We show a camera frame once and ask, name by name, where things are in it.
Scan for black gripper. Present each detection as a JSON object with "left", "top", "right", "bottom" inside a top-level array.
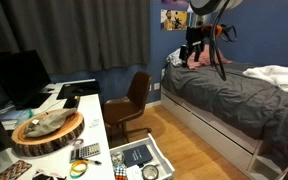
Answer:
[{"left": 179, "top": 24, "right": 223, "bottom": 67}]

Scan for grey pocket calculator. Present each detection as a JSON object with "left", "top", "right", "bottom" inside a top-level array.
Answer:
[{"left": 70, "top": 143, "right": 100, "bottom": 162}]

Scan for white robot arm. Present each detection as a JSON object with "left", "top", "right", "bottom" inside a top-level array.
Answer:
[{"left": 179, "top": 0, "right": 243, "bottom": 69}]

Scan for white open drawer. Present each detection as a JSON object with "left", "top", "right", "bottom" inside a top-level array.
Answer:
[{"left": 110, "top": 134, "right": 175, "bottom": 180}]

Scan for pink cloth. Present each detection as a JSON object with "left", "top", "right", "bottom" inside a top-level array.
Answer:
[{"left": 187, "top": 45, "right": 233, "bottom": 70}]

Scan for basketball poster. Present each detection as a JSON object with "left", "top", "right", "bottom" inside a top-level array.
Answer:
[{"left": 160, "top": 9, "right": 187, "bottom": 31}]

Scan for brown leather office chair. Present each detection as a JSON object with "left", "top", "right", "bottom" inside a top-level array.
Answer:
[{"left": 102, "top": 71, "right": 151, "bottom": 140}]

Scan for white blanket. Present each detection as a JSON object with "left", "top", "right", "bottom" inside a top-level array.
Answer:
[{"left": 243, "top": 65, "right": 288, "bottom": 92}]

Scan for bed with grey duvet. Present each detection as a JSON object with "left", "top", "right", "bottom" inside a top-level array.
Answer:
[{"left": 161, "top": 52, "right": 288, "bottom": 179}]

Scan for navy blue book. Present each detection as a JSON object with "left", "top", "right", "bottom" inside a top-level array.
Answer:
[{"left": 123, "top": 144, "right": 153, "bottom": 167}]

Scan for dark grey curtain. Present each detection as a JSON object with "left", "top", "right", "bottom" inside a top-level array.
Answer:
[{"left": 0, "top": 0, "right": 150, "bottom": 73}]

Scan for small plastic sachet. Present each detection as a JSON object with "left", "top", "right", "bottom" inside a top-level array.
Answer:
[{"left": 89, "top": 119, "right": 100, "bottom": 128}]

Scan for white desk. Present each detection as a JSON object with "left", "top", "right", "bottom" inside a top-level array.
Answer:
[{"left": 0, "top": 78, "right": 116, "bottom": 180}]

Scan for round metal tin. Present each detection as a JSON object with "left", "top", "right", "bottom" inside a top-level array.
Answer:
[{"left": 142, "top": 165, "right": 159, "bottom": 180}]

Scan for rubiks cube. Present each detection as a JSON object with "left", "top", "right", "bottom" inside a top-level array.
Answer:
[{"left": 114, "top": 165, "right": 127, "bottom": 180}]

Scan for black pen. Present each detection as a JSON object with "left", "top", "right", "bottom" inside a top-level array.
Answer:
[{"left": 75, "top": 158, "right": 102, "bottom": 165}]

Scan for grey cloth cap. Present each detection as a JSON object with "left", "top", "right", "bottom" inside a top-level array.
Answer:
[{"left": 24, "top": 108, "right": 77, "bottom": 138}]

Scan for yellow green rubber wristbands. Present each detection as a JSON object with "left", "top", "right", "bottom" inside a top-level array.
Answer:
[{"left": 70, "top": 160, "right": 88, "bottom": 179}]

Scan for black computer monitor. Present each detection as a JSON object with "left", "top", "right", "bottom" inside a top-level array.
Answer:
[{"left": 0, "top": 50, "right": 51, "bottom": 110}]

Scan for colourful patterned case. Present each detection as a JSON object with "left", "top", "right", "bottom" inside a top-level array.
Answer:
[{"left": 0, "top": 160, "right": 32, "bottom": 180}]

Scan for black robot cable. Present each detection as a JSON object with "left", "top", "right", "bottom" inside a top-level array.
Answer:
[{"left": 208, "top": 0, "right": 238, "bottom": 82}]

